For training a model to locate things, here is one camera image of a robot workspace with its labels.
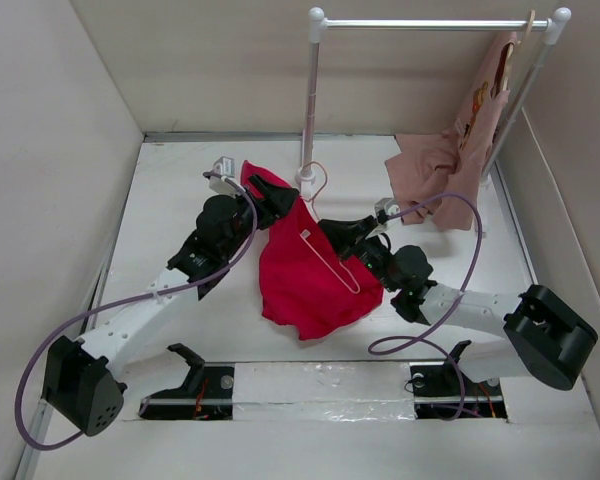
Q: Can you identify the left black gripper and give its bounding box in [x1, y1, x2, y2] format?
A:
[222, 176, 297, 260]

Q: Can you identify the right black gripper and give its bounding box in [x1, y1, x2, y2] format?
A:
[319, 214, 398, 292]

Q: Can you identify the pink wire hanger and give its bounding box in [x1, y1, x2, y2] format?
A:
[300, 161, 361, 295]

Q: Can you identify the red t shirt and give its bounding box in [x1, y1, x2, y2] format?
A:
[242, 159, 384, 342]

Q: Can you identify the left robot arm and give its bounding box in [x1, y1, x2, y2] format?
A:
[43, 173, 299, 436]

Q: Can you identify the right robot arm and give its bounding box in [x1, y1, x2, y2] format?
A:
[318, 216, 598, 393]

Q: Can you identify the pink shirt on floor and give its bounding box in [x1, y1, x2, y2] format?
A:
[385, 130, 458, 211]

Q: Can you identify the hanging pink printed shirt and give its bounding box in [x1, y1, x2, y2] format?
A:
[433, 32, 517, 231]

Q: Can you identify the wooden hanger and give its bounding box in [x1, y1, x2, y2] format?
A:
[499, 9, 536, 91]

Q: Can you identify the white clothes rack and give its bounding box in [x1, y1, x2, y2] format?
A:
[296, 3, 574, 236]

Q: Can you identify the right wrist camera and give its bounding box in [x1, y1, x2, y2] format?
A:
[374, 198, 400, 230]

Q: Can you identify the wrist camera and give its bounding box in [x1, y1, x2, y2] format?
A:
[374, 198, 400, 230]
[203, 156, 235, 196]

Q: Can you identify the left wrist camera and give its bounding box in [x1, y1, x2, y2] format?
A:
[203, 156, 235, 196]

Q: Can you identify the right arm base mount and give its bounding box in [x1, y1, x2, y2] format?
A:
[403, 340, 508, 421]

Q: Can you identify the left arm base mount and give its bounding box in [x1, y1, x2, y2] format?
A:
[138, 343, 235, 421]

